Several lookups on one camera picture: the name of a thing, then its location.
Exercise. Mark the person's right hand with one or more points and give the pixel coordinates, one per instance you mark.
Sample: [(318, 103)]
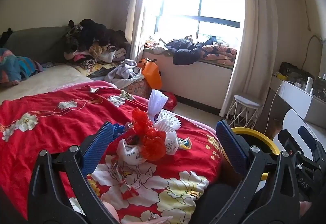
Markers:
[(304, 207)]

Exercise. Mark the red plastic bag on floor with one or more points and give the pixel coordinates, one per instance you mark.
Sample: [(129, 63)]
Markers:
[(171, 102)]

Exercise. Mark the floral fabric basket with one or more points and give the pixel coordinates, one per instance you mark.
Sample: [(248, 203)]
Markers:
[(138, 86)]

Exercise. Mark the dark jacket on sill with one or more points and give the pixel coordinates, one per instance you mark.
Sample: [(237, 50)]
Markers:
[(184, 52)]

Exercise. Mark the yellow white snack bag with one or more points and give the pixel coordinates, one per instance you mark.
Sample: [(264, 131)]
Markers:
[(184, 144)]

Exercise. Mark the cream curtain right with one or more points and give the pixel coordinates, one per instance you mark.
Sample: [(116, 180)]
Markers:
[(255, 60)]

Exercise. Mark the white petal shaped chair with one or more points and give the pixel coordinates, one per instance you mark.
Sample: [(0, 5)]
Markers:
[(316, 127)]

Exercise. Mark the red plastic bag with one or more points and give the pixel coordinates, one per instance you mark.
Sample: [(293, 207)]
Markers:
[(151, 140), (171, 102)]

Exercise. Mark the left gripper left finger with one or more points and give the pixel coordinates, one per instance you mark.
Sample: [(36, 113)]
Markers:
[(47, 198)]

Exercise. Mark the orange shopping bag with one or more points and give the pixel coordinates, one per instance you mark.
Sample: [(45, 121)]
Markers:
[(151, 73)]

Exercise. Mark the yellow rimmed black trash bin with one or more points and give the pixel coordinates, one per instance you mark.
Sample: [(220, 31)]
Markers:
[(251, 136)]

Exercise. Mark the cream curtain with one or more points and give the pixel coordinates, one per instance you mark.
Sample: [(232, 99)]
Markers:
[(134, 27), (255, 60)]

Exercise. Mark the grey headboard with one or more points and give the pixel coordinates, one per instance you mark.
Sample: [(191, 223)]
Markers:
[(43, 45)]

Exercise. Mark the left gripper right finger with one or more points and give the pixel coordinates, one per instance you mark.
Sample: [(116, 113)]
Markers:
[(268, 192)]

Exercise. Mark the white wire frame stool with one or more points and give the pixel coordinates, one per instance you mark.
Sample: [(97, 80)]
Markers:
[(244, 111)]

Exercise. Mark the white foam fruit net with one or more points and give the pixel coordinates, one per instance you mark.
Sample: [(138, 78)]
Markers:
[(156, 103)]

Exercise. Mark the white pleated paper cup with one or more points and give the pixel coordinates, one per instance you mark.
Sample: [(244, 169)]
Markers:
[(167, 121)]

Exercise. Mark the cream curtain left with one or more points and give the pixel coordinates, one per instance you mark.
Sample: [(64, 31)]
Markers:
[(134, 27)]

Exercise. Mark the colourful striped pillow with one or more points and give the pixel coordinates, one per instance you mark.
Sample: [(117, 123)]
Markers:
[(15, 69)]

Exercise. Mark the white vanity desk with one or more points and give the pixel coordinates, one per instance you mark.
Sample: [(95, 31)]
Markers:
[(284, 96)]

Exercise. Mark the grey white garment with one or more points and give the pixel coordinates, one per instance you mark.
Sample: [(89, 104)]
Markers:
[(125, 74)]

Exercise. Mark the orange patterned quilt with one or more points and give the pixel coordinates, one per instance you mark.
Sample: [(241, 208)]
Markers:
[(220, 54)]

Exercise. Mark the red floral blanket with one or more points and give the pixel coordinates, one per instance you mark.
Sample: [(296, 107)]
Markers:
[(171, 186)]

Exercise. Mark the white paper wrapper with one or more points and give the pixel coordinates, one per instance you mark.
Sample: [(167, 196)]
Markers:
[(132, 154)]

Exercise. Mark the person's left hand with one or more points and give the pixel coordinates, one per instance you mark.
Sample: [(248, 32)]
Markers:
[(114, 213)]

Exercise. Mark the pile of clothes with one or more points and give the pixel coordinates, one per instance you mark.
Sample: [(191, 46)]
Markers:
[(88, 44)]

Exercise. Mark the blue wrapper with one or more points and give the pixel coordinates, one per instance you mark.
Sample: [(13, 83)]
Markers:
[(118, 130)]

